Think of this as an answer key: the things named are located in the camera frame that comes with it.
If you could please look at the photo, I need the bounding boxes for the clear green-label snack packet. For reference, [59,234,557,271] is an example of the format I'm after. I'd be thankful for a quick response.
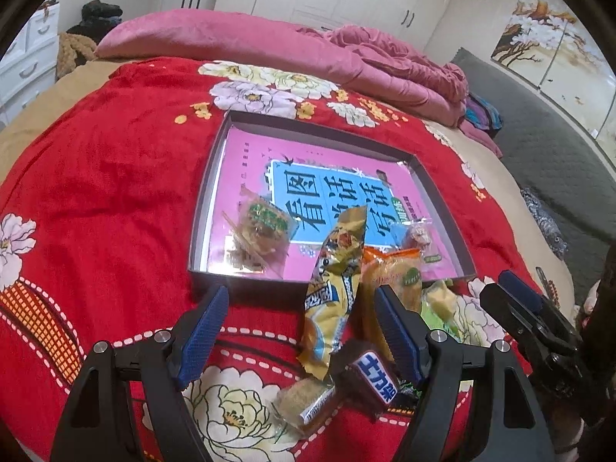
[221,192,294,275]

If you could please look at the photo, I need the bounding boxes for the long yellow snack packet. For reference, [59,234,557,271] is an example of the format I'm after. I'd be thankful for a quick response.
[296,204,369,378]

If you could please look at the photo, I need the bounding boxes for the floral wall painting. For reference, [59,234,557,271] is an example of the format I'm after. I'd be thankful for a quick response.
[491,0,616,140]

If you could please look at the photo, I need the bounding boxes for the red floral blanket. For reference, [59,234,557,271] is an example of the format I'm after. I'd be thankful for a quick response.
[0,58,547,462]

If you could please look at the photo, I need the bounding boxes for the grey patterned cloth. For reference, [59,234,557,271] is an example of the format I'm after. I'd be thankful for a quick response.
[522,187,569,261]

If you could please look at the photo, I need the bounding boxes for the colourful striped cloth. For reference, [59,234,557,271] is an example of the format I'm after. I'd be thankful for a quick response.
[464,94,504,131]

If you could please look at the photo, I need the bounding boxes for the white drawer cabinet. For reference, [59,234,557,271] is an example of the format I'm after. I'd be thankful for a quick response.
[0,2,61,126]

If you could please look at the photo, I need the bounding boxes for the dark clothes pile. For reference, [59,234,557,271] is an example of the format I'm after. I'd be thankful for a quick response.
[79,2,123,34]

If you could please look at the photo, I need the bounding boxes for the light green snack packet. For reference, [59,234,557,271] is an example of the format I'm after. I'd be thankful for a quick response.
[421,279,464,342]

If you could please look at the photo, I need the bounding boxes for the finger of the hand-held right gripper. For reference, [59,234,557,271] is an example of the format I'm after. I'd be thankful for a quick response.
[498,270,574,329]
[480,281,546,363]

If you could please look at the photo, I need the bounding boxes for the pink quilt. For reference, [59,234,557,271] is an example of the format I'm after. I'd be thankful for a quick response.
[96,10,504,157]

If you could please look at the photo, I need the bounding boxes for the brown knitted blanket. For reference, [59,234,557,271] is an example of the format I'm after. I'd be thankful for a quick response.
[57,33,98,80]

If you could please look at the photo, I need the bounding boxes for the orange bread packet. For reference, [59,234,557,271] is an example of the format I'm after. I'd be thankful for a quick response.
[358,245,424,363]

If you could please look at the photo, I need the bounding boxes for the small clear candy packet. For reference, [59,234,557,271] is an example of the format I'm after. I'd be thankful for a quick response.
[392,219,444,265]

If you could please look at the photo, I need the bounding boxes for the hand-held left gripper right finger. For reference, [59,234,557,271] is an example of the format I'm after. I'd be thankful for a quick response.
[374,285,564,462]

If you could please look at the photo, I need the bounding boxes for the pink and blue book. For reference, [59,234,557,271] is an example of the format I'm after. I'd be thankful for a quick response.
[204,127,465,282]

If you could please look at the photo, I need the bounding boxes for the clear wrapped beige cake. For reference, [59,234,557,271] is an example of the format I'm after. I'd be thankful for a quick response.
[269,376,338,439]

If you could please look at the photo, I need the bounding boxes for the grey quilted mat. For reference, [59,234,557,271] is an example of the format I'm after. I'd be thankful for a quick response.
[447,48,616,299]

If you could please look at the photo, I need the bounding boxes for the shallow grey cardboard box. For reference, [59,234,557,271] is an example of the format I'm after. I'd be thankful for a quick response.
[189,110,477,284]

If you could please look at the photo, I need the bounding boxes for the brown chocolate bar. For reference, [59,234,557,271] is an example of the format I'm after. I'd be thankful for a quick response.
[334,339,400,417]

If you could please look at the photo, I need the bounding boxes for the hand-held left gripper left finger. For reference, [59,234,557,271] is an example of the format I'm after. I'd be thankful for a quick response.
[50,285,231,462]

